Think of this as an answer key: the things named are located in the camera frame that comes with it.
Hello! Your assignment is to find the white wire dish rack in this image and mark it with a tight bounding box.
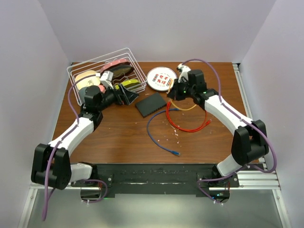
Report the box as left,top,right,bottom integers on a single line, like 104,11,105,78
67,48,147,105

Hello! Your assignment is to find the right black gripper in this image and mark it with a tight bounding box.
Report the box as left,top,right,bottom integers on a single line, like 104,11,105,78
167,78,195,102

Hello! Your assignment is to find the grey cup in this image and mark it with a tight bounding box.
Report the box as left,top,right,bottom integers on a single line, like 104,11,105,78
78,86,87,104

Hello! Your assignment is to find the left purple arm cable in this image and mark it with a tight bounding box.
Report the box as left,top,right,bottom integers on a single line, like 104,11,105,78
41,82,84,221

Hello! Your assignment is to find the black network switch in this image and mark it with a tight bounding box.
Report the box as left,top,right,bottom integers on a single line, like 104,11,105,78
135,93,167,118

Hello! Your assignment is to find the aluminium frame rail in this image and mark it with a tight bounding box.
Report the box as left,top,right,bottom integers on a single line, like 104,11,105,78
232,63,292,228

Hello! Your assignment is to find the red ethernet cable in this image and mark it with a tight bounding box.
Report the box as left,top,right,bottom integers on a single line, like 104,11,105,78
165,100,213,133

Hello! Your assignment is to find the blue ethernet cable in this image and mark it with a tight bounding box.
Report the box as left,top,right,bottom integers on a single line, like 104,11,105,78
146,108,181,157

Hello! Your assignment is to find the pink cup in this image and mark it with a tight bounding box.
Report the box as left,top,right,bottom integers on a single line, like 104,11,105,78
98,85,106,94

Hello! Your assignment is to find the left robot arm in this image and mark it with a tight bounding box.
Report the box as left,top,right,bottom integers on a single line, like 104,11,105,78
31,84,139,190

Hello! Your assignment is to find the yellow ethernet cable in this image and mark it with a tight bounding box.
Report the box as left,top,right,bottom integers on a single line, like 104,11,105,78
167,85,198,112

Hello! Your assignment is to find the white patterned round plate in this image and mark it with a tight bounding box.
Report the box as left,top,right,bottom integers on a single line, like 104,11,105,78
147,67,177,92

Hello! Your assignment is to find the yellow-green plate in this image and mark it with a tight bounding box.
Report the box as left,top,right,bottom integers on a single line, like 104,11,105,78
115,79,142,92

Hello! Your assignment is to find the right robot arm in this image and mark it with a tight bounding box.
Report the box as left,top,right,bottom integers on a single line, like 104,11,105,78
167,70,269,187

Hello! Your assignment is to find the dark brown plate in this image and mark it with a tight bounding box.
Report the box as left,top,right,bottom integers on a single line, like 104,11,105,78
110,65,134,78

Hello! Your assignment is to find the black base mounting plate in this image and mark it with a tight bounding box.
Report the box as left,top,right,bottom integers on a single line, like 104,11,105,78
71,163,240,198

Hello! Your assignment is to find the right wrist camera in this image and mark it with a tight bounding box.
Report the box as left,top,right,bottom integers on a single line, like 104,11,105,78
177,64,191,83

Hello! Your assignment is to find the cream square bowl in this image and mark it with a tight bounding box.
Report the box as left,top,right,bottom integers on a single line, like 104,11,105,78
75,70,100,90

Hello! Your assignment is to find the pink dotted plate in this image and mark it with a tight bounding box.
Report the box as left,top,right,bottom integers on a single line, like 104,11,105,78
100,58,131,74

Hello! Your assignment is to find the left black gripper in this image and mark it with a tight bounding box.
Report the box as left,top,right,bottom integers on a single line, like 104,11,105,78
97,83,139,112

